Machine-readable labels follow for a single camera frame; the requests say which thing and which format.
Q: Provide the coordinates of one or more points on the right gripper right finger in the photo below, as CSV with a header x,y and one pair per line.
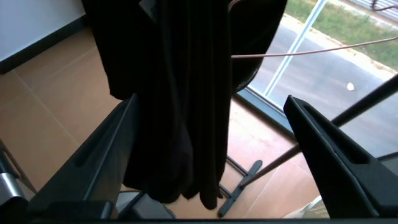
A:
x,y
348,174

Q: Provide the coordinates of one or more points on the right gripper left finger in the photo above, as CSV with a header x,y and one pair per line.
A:
x,y
96,168

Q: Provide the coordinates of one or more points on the black garment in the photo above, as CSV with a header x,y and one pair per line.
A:
x,y
180,93

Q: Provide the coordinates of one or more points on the black shorts with white stripes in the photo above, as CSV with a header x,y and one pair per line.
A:
x,y
252,37

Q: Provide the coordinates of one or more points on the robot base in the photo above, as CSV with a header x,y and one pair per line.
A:
x,y
146,208

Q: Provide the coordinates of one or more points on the black clothes rack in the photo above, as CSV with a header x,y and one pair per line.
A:
x,y
357,107

